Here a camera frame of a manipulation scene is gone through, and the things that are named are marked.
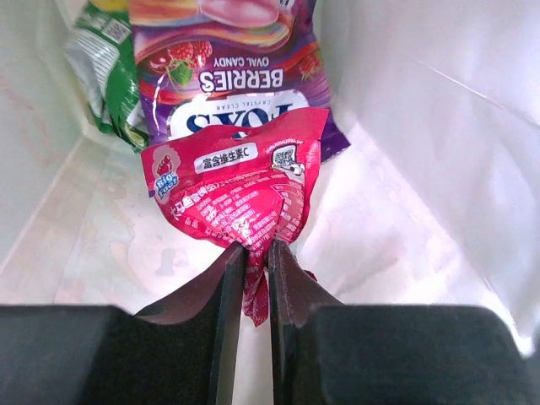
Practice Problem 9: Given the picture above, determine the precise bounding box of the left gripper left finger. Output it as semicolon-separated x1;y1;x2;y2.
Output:
1;243;246;404

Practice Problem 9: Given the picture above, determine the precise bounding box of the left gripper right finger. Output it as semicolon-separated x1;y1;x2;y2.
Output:
268;240;539;404

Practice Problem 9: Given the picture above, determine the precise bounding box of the pink snack packet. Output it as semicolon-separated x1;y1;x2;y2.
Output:
141;107;329;326

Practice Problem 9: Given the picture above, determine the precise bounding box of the white paper bag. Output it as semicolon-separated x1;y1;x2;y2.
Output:
1;1;539;404

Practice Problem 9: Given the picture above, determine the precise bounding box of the purple blue snack packet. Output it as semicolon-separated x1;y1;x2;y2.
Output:
127;0;331;145

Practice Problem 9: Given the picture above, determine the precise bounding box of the green lime snack packet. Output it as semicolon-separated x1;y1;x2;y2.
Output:
64;1;149;153

